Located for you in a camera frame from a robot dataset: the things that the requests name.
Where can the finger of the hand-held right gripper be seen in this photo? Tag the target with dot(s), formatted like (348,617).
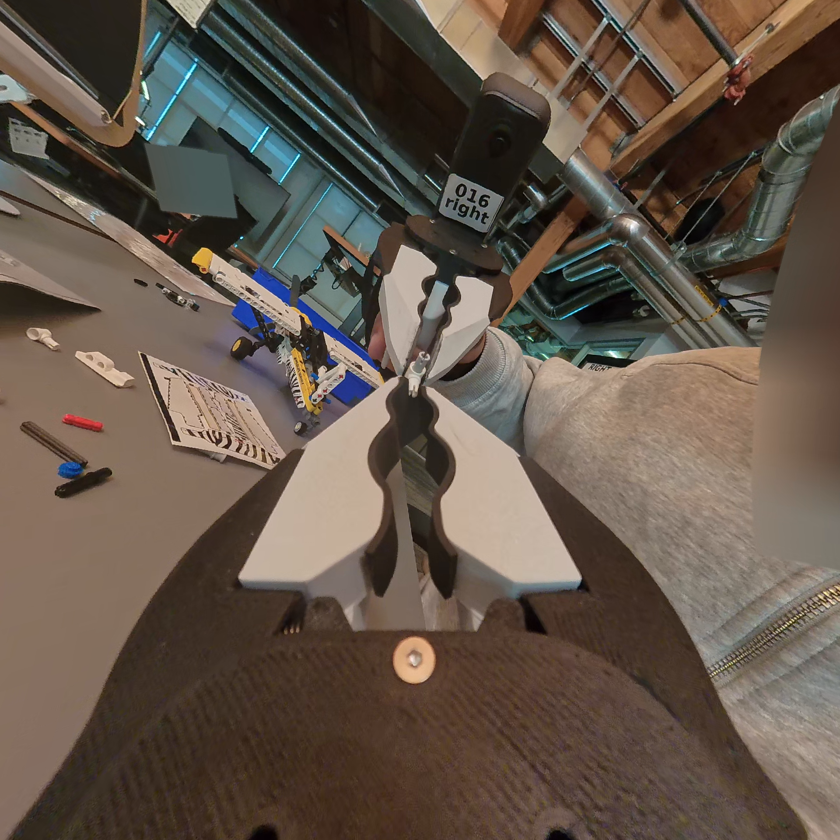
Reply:
(400,308)
(469,315)

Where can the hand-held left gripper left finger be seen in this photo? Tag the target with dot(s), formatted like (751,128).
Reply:
(308,525)

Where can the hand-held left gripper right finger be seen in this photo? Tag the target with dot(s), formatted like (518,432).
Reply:
(512,525)

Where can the white lego rod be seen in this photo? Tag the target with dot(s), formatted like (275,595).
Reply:
(433,318)

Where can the small white lego connector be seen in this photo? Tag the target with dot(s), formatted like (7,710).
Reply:
(415,374)

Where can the person's right forearm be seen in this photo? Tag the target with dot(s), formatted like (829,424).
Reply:
(590,420)

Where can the yellow white lego crane model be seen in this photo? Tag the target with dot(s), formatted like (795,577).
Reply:
(262,298)

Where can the black white lego pin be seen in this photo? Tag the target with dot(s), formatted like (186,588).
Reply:
(167,291)
(189,304)

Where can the black lego connector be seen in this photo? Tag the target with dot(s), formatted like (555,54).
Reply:
(82,482)

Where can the blue lego gear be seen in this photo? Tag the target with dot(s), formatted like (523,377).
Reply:
(69,469)

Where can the red lego axle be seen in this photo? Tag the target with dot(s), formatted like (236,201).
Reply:
(82,422)

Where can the white lego panel piece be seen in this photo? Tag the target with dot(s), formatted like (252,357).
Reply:
(105,369)

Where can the black ribbed lego axle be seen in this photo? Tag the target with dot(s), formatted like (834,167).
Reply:
(52,443)

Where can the white lego tube connector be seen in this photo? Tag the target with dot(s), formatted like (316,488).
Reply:
(43,337)

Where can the person's right hand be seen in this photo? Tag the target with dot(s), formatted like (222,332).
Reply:
(377,338)

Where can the wooden top standing desk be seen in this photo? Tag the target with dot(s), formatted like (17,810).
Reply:
(348,246)

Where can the blue plastic bin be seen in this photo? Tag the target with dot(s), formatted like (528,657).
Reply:
(274,279)

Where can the black white marker poster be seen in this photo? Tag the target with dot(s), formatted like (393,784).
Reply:
(597,367)

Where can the striped sticker sheet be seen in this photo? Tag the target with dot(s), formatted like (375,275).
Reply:
(210,407)

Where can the person's grey hoodie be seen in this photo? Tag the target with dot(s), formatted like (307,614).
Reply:
(754,722)

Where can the white printed sign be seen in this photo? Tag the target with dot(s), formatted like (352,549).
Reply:
(187,10)

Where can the wooden post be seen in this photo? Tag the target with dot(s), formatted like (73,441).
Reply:
(551,239)

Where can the silver round pipe duct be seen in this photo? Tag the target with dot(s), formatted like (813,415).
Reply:
(656,256)

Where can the spiral metal duct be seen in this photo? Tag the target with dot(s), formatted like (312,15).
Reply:
(787,151)

